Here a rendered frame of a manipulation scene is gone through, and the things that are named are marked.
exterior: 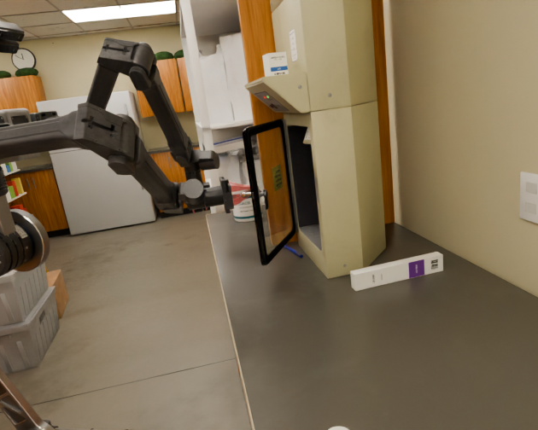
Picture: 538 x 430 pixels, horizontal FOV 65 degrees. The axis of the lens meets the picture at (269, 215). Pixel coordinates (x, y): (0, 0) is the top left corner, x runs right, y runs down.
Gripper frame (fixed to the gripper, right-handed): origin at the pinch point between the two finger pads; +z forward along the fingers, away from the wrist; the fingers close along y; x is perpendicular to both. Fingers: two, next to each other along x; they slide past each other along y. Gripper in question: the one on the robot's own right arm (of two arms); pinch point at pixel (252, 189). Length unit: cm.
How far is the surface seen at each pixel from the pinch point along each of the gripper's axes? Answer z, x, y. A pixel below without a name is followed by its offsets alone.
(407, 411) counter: 11, -70, -26
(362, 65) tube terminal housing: 33.8, -9.0, 31.1
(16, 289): -134, 139, -65
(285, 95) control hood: 9.7, -16.1, 26.0
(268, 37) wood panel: 15, 21, 45
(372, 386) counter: 8, -63, -26
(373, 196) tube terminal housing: 35.0, -7.7, -6.5
